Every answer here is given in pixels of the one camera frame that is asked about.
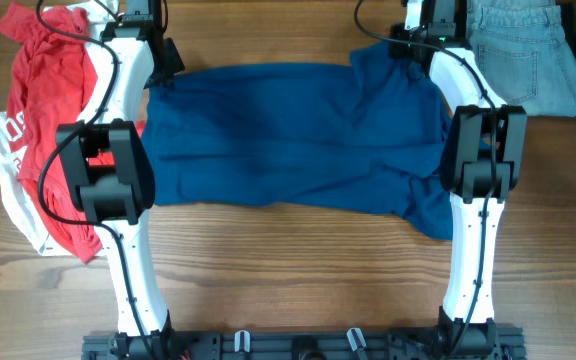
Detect red t-shirt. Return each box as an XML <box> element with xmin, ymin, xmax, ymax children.
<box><xmin>0</xmin><ymin>2</ymin><xmax>101</xmax><ymax>263</ymax></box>

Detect blue t-shirt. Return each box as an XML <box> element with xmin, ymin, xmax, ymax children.
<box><xmin>141</xmin><ymin>43</ymin><xmax>453</xmax><ymax>240</ymax></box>

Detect white t-shirt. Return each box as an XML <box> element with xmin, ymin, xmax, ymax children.
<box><xmin>0</xmin><ymin>6</ymin><xmax>90</xmax><ymax>256</ymax></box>

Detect folded light blue jeans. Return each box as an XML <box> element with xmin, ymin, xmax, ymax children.
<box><xmin>466</xmin><ymin>0</ymin><xmax>576</xmax><ymax>117</ymax></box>

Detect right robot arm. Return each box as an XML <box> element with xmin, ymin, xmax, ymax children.
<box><xmin>387</xmin><ymin>0</ymin><xmax>527</xmax><ymax>359</ymax></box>

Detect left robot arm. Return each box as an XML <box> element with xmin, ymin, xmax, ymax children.
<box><xmin>53</xmin><ymin>1</ymin><xmax>191</xmax><ymax>359</ymax></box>

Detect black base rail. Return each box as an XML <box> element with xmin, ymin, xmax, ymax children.
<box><xmin>81</xmin><ymin>327</ymin><xmax>527</xmax><ymax>360</ymax></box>

